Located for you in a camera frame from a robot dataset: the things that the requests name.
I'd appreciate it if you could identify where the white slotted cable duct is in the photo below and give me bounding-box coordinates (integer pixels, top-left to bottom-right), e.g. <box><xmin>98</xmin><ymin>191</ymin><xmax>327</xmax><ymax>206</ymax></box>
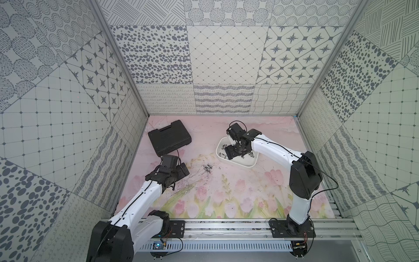
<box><xmin>137</xmin><ymin>240</ymin><xmax>292</xmax><ymax>253</ymax></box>

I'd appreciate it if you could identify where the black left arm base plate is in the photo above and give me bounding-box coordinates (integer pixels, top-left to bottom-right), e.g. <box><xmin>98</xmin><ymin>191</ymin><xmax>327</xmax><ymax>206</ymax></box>
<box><xmin>155</xmin><ymin>220</ymin><xmax>185</xmax><ymax>239</ymax></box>

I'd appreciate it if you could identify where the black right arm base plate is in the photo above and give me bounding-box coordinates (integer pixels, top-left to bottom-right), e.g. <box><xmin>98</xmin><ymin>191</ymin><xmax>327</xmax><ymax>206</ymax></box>
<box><xmin>268</xmin><ymin>218</ymin><xmax>316</xmax><ymax>239</ymax></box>

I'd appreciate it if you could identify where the white plastic storage box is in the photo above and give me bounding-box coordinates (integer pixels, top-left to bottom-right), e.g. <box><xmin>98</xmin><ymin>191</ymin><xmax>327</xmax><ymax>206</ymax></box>
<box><xmin>216</xmin><ymin>137</ymin><xmax>259</xmax><ymax>169</ymax></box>

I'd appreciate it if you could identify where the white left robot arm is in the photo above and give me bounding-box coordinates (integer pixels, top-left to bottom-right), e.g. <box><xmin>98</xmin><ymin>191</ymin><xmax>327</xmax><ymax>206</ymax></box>
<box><xmin>86</xmin><ymin>155</ymin><xmax>189</xmax><ymax>262</ymax></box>

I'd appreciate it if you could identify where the aluminium mounting rail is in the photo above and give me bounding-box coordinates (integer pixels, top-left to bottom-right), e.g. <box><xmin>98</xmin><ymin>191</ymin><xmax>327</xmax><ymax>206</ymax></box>
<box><xmin>183</xmin><ymin>218</ymin><xmax>361</xmax><ymax>241</ymax></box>

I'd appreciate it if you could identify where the black plastic tool case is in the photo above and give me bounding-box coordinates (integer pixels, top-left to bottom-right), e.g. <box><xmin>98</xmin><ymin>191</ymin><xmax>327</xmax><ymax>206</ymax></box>
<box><xmin>148</xmin><ymin>120</ymin><xmax>192</xmax><ymax>157</ymax></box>

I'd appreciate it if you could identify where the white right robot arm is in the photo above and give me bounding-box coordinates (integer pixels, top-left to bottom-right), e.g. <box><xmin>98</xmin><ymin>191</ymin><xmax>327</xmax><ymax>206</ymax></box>
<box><xmin>224</xmin><ymin>121</ymin><xmax>323</xmax><ymax>226</ymax></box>

